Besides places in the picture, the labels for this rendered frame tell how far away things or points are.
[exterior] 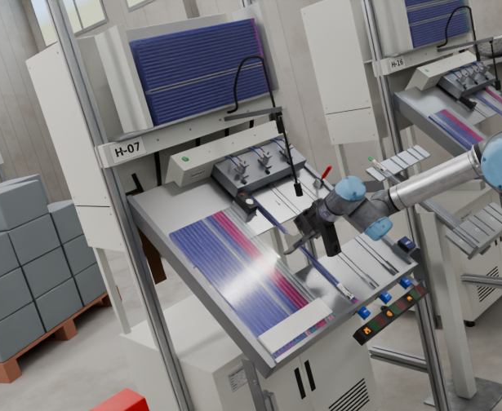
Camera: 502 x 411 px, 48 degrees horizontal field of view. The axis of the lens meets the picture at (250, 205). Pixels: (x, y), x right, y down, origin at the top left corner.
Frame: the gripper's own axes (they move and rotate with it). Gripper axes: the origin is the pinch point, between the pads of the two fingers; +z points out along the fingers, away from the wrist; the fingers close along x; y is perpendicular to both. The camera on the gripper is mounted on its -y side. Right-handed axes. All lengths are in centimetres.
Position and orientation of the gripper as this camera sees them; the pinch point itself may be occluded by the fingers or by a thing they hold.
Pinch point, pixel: (300, 247)
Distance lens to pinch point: 184.4
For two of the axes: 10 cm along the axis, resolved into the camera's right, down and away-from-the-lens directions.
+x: -7.3, 3.4, -5.9
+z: -3.9, 5.0, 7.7
